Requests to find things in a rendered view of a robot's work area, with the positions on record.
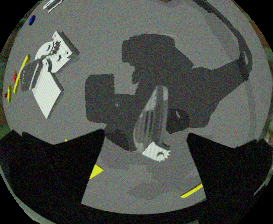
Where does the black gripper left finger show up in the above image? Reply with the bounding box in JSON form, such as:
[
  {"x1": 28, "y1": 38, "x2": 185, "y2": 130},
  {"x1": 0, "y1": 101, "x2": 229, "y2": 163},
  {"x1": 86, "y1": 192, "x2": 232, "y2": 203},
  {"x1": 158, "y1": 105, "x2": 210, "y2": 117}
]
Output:
[{"x1": 22, "y1": 128, "x2": 104, "y2": 204}]

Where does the small blue block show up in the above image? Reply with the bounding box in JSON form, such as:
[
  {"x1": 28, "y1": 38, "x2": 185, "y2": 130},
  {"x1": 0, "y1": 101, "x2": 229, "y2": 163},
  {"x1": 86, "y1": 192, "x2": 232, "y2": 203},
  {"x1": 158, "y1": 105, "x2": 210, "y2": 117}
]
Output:
[{"x1": 28, "y1": 15, "x2": 35, "y2": 26}]

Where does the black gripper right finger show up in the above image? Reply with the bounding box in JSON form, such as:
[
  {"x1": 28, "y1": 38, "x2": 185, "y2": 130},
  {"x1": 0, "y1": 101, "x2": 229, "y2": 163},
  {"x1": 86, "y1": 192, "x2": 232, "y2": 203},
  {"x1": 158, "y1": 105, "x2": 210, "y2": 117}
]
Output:
[{"x1": 187, "y1": 133, "x2": 257, "y2": 200}]

